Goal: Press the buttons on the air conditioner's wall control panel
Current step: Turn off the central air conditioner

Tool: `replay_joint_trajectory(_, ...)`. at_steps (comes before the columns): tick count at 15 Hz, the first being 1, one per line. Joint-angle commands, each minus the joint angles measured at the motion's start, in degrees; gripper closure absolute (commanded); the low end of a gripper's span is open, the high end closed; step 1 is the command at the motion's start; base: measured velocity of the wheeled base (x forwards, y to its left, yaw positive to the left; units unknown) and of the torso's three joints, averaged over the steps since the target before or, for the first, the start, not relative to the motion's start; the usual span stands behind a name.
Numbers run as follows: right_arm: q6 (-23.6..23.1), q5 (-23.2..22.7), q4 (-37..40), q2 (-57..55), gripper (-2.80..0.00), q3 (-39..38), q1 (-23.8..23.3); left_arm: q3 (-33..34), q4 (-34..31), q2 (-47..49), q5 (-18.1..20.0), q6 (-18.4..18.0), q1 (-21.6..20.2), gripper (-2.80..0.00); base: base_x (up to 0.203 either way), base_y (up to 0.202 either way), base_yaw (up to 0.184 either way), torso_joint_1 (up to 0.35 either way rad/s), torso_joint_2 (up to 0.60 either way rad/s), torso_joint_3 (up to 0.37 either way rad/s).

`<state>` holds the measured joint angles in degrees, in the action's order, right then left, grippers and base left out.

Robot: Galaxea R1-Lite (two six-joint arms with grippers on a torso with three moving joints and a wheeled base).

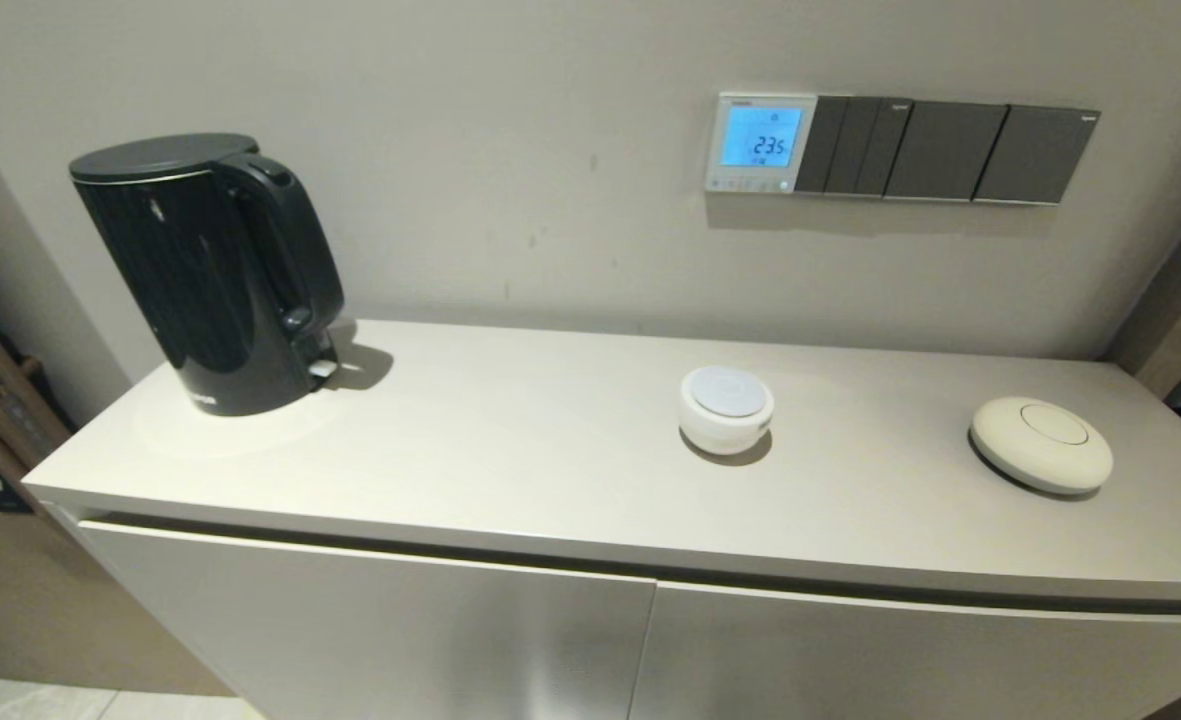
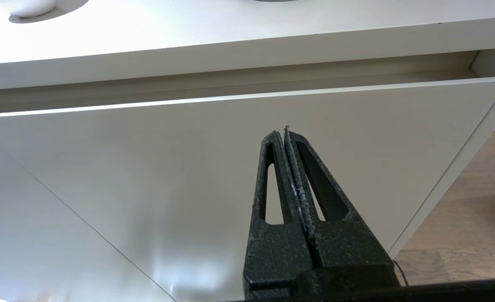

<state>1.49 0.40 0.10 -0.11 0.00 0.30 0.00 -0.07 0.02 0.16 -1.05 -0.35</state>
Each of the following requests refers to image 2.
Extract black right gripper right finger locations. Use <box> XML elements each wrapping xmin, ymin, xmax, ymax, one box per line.
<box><xmin>284</xmin><ymin>125</ymin><xmax>394</xmax><ymax>273</ymax></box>

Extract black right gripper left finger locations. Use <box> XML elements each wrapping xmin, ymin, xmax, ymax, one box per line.
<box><xmin>243</xmin><ymin>130</ymin><xmax>315</xmax><ymax>290</ymax></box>

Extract white sideboard cabinet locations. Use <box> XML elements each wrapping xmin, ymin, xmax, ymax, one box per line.
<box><xmin>0</xmin><ymin>0</ymin><xmax>495</xmax><ymax>302</ymax></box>

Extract small white round speaker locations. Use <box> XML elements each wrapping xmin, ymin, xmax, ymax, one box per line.
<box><xmin>0</xmin><ymin>0</ymin><xmax>59</xmax><ymax>18</ymax></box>

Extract long black cable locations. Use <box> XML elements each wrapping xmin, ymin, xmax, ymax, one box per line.
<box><xmin>393</xmin><ymin>259</ymin><xmax>408</xmax><ymax>286</ymax></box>

